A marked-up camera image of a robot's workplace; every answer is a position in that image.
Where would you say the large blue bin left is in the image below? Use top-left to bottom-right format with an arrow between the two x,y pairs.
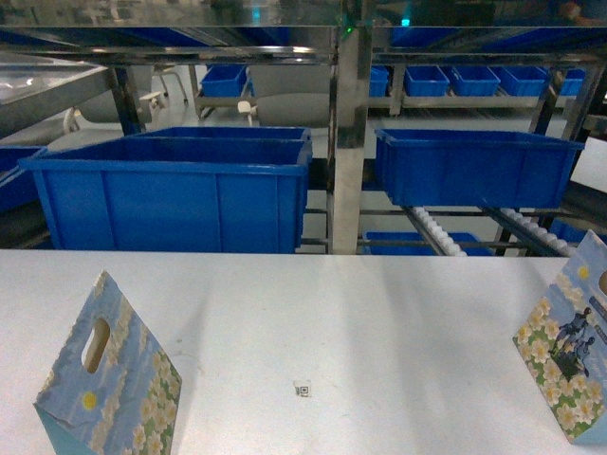
20,136 -> 312,254

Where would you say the blue bin on rollers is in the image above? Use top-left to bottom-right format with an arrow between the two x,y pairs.
376,129 -> 584,209

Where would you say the steel rack upright post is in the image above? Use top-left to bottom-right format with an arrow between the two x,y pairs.
327,23 -> 372,255

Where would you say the flower gift bag with handle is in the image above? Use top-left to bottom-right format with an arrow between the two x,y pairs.
33,271 -> 182,454

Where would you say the small QR code sticker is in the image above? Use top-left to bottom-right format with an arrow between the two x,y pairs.
293,379 -> 312,398

